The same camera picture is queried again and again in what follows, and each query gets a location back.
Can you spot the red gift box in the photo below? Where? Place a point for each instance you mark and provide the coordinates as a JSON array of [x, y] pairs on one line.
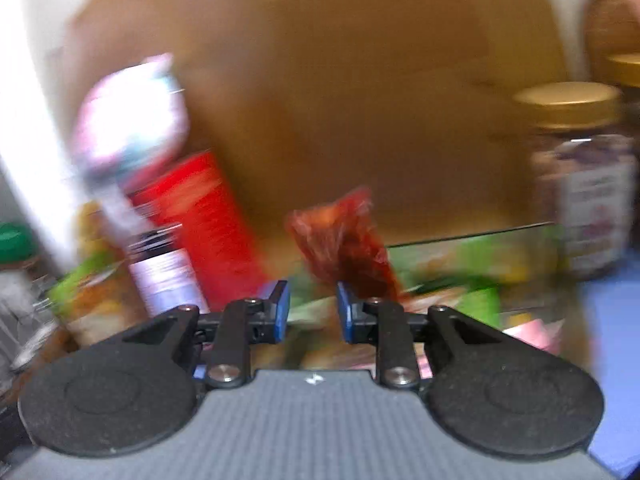
[[195, 195]]

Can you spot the red snack packet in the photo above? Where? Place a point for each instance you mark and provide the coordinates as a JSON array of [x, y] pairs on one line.
[[340, 243]]

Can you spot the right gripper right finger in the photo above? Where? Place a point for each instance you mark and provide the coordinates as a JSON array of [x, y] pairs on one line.
[[485, 388]]

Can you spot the pink blue plush toy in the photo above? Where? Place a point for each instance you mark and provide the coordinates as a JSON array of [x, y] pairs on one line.
[[131, 125]]

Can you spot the blue printed tablecloth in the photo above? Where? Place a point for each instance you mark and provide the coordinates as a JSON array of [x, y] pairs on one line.
[[612, 306]]

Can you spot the green brown snack bag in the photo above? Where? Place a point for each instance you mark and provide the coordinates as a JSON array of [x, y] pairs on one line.
[[97, 299]]

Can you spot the black sheep tin box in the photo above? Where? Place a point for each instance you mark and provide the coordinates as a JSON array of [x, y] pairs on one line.
[[511, 280]]

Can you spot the black smartphone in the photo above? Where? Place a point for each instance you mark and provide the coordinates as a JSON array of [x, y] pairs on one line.
[[163, 272]]

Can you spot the green cloth bag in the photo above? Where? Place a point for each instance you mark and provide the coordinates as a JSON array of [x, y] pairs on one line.
[[16, 243]]

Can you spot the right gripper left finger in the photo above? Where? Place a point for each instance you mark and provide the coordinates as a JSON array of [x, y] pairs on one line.
[[143, 385]]

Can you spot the nut jar gold lid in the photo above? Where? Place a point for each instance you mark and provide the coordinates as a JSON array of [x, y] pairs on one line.
[[624, 72], [584, 169]]

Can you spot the round wooden board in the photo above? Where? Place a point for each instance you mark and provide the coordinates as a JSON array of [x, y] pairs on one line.
[[609, 28]]

